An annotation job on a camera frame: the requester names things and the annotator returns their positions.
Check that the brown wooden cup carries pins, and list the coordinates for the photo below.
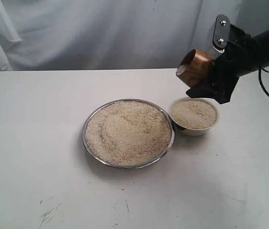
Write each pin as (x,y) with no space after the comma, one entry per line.
(194,68)

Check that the round steel rice plate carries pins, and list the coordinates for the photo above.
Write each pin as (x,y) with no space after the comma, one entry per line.
(128,134)

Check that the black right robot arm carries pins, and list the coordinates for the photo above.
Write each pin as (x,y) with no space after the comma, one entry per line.
(263,40)

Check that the small white rice bowl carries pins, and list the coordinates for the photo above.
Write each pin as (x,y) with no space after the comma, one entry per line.
(193,117)

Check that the white backdrop curtain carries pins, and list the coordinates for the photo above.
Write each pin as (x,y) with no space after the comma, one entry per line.
(40,35)

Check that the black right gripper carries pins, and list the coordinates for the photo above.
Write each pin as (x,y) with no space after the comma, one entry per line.
(241,56)

